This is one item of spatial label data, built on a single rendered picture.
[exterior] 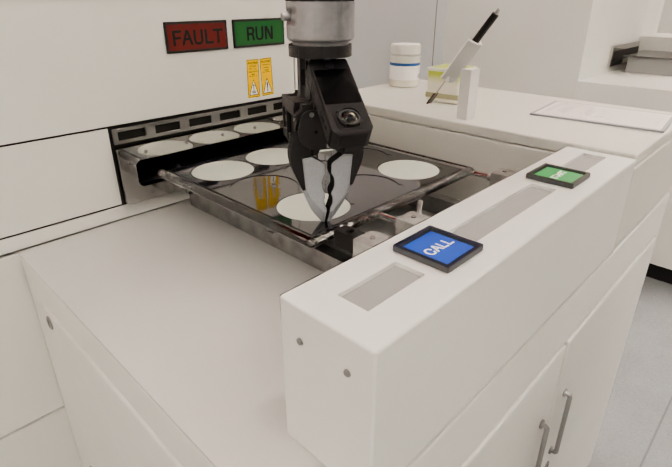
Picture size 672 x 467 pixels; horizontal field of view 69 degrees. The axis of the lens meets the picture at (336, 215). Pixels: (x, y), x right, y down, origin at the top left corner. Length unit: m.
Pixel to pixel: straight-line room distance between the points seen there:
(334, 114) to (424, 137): 0.43
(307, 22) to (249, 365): 0.36
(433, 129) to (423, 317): 0.60
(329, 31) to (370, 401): 0.37
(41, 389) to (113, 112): 0.47
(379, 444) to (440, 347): 0.08
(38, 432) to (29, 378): 0.11
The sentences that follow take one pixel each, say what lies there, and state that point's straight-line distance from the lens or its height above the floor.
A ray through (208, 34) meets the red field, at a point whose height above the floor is 1.10.
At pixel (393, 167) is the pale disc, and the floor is 0.90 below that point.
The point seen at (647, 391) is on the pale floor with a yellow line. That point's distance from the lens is 1.95.
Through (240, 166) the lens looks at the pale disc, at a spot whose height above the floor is 0.90.
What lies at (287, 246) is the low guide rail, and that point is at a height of 0.83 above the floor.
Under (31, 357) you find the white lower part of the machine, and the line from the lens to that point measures 0.94.
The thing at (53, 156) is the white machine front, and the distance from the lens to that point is 0.83.
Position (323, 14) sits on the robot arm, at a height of 1.14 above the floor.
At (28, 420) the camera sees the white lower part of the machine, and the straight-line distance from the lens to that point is 1.01.
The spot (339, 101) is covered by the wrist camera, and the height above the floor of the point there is 1.06.
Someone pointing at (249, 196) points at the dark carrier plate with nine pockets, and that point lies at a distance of 0.72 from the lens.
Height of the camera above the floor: 1.16
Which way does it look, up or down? 24 degrees down
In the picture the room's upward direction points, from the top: straight up
